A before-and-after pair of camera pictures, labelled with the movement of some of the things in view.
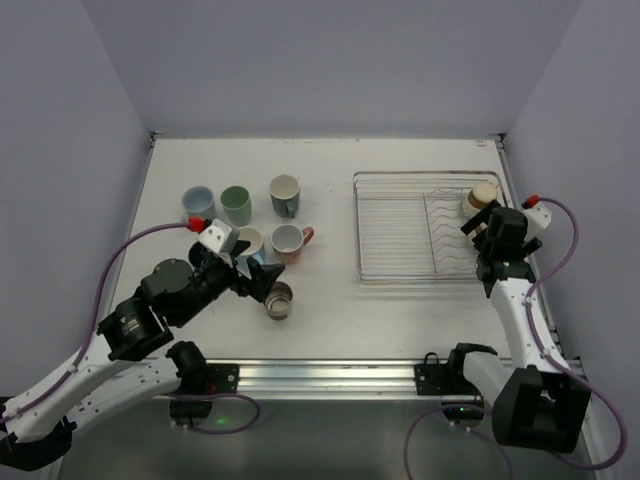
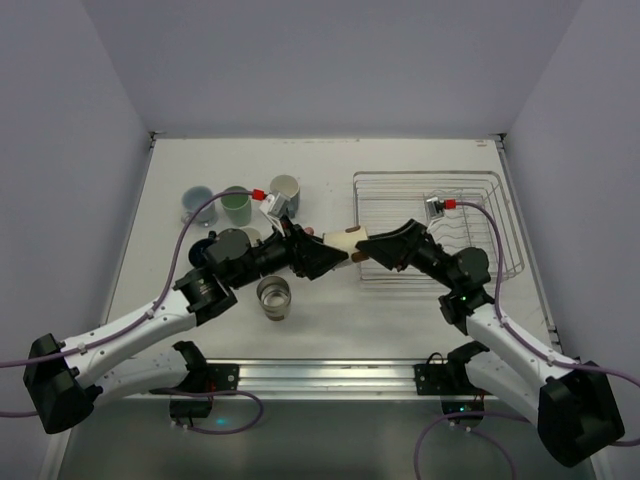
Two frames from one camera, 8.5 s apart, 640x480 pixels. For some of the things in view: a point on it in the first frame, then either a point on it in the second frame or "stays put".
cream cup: x=482 y=226 -> x=275 y=304
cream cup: x=480 y=196 -> x=347 y=241
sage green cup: x=236 y=202 stays put
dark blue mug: x=196 y=253 stays put
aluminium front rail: x=313 y=381 stays put
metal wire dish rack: x=408 y=226 stays put
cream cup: x=278 y=300 stays put
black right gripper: x=477 y=222 -> x=416 y=245
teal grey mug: x=285 y=195 stays put
